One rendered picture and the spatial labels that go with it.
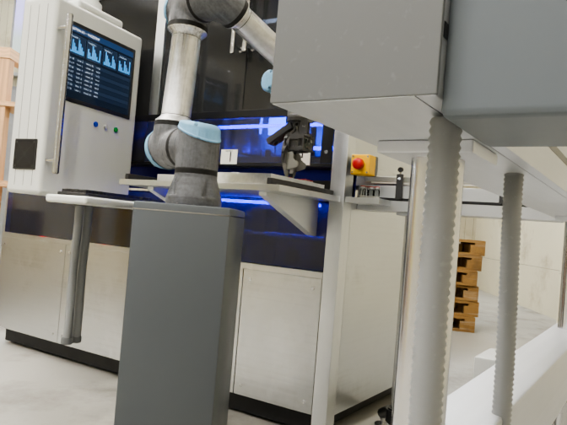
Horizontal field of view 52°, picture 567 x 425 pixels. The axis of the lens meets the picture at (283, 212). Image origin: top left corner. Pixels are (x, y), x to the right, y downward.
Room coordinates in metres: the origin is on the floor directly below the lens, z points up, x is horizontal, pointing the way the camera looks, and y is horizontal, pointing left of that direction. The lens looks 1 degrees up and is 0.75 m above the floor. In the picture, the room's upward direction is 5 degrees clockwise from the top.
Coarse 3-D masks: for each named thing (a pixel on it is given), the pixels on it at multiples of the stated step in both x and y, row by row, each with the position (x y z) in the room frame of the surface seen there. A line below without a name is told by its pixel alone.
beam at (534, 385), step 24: (552, 336) 1.36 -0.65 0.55; (528, 360) 1.05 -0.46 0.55; (552, 360) 1.07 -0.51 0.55; (480, 384) 0.85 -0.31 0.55; (528, 384) 0.87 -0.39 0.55; (552, 384) 1.04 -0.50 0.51; (456, 408) 0.71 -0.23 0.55; (480, 408) 0.72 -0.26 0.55; (528, 408) 0.84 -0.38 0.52; (552, 408) 1.06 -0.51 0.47
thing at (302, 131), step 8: (288, 120) 1.99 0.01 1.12; (296, 120) 1.97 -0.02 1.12; (304, 120) 1.97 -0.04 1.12; (296, 128) 1.99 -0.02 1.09; (304, 128) 1.96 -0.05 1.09; (288, 136) 1.99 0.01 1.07; (296, 136) 1.96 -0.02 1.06; (304, 136) 1.96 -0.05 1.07; (288, 144) 1.98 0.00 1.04; (296, 144) 1.97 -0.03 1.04; (304, 144) 1.96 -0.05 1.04; (312, 144) 2.00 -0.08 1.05; (304, 152) 2.01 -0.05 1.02; (312, 152) 2.00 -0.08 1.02
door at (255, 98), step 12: (252, 0) 2.34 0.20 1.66; (264, 0) 2.30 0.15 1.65; (276, 0) 2.27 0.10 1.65; (264, 12) 2.30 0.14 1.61; (276, 12) 2.27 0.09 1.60; (276, 24) 2.27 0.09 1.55; (252, 60) 2.32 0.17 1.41; (264, 60) 2.29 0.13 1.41; (252, 72) 2.32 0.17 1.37; (264, 72) 2.29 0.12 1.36; (252, 84) 2.32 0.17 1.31; (252, 96) 2.31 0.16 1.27; (264, 96) 2.28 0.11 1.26; (252, 108) 2.31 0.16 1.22; (264, 108) 2.28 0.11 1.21; (276, 108) 2.25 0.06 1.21
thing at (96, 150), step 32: (32, 0) 2.20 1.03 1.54; (64, 0) 2.18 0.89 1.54; (32, 32) 2.19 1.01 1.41; (64, 32) 2.19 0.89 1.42; (96, 32) 2.33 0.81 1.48; (128, 32) 2.51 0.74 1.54; (32, 64) 2.19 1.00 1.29; (96, 64) 2.34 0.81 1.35; (128, 64) 2.51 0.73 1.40; (32, 96) 2.18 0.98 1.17; (96, 96) 2.36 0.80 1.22; (128, 96) 2.53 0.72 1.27; (32, 128) 2.17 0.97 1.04; (64, 128) 2.23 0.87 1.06; (96, 128) 2.38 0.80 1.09; (128, 128) 2.55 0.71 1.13; (32, 160) 2.16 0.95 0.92; (64, 160) 2.24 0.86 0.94; (96, 160) 2.39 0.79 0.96; (128, 160) 2.57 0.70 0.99; (32, 192) 2.17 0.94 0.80
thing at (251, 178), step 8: (224, 176) 1.88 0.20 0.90; (232, 176) 1.86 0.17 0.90; (240, 176) 1.84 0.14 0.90; (248, 176) 1.83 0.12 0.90; (256, 176) 1.81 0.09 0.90; (264, 176) 1.79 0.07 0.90; (272, 176) 1.79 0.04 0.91; (280, 176) 1.83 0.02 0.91; (304, 184) 1.95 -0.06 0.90; (312, 184) 2.00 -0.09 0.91; (320, 184) 2.04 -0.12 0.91
